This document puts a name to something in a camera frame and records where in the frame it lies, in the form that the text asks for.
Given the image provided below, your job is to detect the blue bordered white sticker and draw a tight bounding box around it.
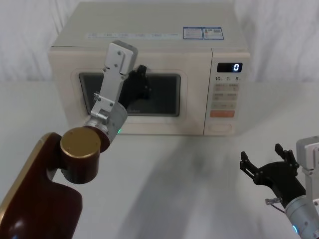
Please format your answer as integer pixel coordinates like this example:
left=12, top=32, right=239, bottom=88
left=202, top=25, right=223, bottom=40
left=183, top=26, right=203, bottom=40

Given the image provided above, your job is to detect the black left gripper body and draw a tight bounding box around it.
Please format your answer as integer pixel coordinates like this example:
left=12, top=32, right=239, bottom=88
left=118, top=72, right=148, bottom=111

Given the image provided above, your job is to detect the cream microwave oven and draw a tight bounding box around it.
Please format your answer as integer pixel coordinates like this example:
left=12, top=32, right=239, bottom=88
left=48, top=1, right=251, bottom=137

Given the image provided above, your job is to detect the white table cloth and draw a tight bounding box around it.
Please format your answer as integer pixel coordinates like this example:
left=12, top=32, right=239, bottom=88
left=0, top=80, right=319, bottom=239

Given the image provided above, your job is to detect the thin dark cable silver plug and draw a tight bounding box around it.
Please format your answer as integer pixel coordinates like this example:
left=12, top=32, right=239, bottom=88
left=265, top=197, right=287, bottom=214

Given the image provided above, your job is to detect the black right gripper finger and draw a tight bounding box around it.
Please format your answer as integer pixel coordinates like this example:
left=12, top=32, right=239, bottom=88
left=240, top=151, right=261, bottom=184
left=274, top=143, right=300, bottom=173

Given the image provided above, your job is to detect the white curtain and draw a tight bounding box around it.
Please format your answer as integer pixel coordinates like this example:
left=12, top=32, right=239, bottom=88
left=0, top=0, right=319, bottom=85

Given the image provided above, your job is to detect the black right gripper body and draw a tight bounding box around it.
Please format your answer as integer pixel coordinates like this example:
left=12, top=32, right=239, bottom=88
left=253, top=161, right=307, bottom=205

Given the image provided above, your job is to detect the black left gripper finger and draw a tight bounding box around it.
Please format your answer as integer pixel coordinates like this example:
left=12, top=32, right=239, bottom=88
left=139, top=65, right=153, bottom=100
left=129, top=65, right=143, bottom=79

